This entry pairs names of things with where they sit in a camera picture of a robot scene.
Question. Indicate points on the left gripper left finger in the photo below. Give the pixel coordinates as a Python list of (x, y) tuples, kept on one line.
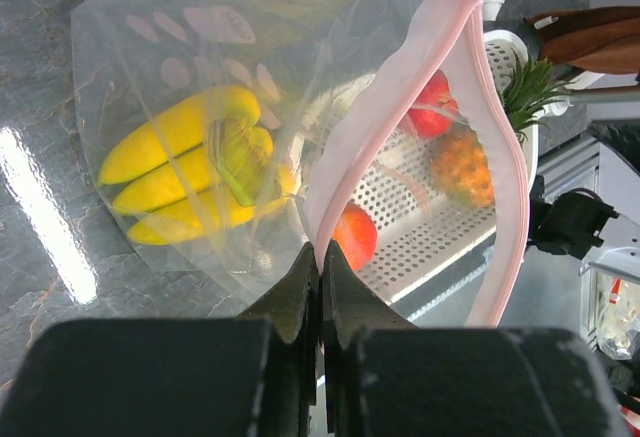
[(287, 386)]

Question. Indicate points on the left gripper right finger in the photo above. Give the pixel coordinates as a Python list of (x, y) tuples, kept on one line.
[(349, 308)]

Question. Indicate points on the red orange peach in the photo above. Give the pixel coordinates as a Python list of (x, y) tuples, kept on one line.
[(356, 234)]

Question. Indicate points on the yellow banana bunch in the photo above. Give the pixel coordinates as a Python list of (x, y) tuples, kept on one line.
[(197, 167)]

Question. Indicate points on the orange toy pineapple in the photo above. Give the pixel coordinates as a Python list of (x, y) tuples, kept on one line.
[(460, 168)]

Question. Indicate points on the clear zip top bag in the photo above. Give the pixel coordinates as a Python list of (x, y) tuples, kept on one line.
[(133, 59)]

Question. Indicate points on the red apple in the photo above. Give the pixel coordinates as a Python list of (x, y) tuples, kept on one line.
[(434, 111)]

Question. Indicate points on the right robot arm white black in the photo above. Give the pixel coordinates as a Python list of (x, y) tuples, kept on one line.
[(581, 225)]

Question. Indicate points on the clear bag of small parts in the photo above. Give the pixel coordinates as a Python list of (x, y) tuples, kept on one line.
[(617, 317)]

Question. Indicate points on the white perforated plastic basket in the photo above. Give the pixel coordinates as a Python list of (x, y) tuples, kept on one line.
[(431, 249)]

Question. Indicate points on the silver clothes rack pole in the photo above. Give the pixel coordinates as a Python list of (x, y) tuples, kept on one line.
[(604, 95)]

